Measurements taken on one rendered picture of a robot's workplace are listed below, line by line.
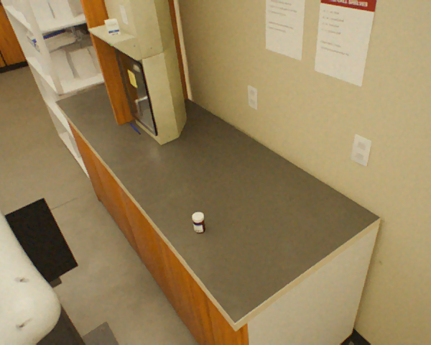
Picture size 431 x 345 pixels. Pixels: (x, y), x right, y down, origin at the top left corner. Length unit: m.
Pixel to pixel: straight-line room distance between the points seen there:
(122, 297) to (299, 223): 1.42
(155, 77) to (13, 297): 1.24
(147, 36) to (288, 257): 1.11
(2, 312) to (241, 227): 0.88
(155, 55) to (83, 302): 1.60
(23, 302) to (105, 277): 1.85
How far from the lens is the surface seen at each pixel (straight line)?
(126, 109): 2.21
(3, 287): 0.83
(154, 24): 1.74
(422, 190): 1.40
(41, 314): 0.80
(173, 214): 1.51
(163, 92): 1.84
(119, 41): 1.69
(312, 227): 1.43
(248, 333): 1.29
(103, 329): 2.39
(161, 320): 2.34
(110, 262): 2.70
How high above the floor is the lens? 1.97
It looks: 37 degrees down
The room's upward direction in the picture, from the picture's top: 7 degrees counter-clockwise
